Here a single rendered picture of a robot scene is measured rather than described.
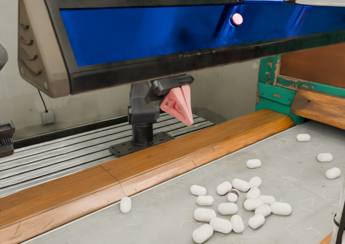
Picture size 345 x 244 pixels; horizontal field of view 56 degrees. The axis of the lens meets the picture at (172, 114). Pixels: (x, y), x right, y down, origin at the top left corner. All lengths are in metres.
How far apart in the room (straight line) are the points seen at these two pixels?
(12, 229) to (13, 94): 1.94
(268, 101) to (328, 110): 0.22
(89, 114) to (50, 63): 2.46
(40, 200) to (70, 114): 2.02
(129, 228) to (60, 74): 0.39
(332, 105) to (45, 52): 0.78
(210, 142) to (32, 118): 1.91
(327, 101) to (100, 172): 0.59
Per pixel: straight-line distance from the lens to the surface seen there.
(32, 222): 0.61
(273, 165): 0.79
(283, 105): 1.05
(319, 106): 0.93
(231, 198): 0.63
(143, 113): 0.92
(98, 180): 0.67
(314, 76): 1.00
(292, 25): 0.44
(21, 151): 1.08
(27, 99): 2.52
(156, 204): 0.63
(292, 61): 1.02
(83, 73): 0.24
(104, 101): 2.71
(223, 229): 0.56
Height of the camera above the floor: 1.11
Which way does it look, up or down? 21 degrees down
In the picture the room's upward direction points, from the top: straight up
